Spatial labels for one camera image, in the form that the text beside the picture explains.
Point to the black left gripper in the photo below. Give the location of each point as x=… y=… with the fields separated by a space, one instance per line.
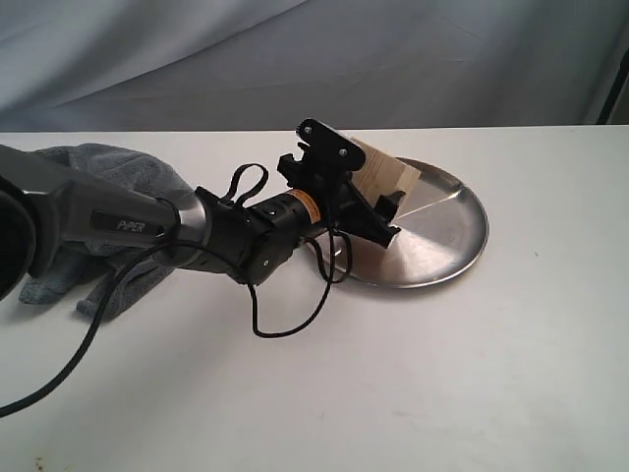
x=321 y=191

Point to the light wooden cube block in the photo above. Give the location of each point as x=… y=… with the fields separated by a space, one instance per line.
x=383 y=174

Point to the grey fleece towel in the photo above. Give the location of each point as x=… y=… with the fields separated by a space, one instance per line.
x=109 y=177

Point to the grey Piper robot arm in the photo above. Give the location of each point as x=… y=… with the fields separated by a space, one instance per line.
x=197 y=231

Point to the round steel plate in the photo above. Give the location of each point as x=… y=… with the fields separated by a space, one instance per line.
x=443 y=231

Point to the black backdrop stand pole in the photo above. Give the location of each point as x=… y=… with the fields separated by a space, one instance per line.
x=614 y=108

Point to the grey backdrop cloth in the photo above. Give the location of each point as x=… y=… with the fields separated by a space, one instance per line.
x=266 y=65

